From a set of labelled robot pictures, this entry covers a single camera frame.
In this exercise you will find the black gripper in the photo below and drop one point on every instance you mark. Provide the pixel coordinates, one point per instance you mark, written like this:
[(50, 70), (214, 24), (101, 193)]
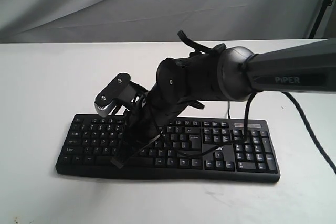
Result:
[(144, 120)]

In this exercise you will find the black tripod stand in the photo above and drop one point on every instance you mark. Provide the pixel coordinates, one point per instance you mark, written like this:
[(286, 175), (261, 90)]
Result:
[(321, 12)]

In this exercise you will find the black acer keyboard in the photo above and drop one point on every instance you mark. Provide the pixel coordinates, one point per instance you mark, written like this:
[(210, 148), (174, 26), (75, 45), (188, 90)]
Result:
[(194, 148)]

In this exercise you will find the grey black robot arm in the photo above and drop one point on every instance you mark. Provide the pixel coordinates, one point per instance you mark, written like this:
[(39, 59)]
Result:
[(216, 74)]

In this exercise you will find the grey backdrop cloth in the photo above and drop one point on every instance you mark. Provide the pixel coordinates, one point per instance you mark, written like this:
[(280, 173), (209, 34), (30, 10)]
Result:
[(34, 21)]

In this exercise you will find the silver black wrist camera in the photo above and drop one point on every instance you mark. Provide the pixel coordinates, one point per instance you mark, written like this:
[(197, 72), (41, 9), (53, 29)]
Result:
[(111, 95)]

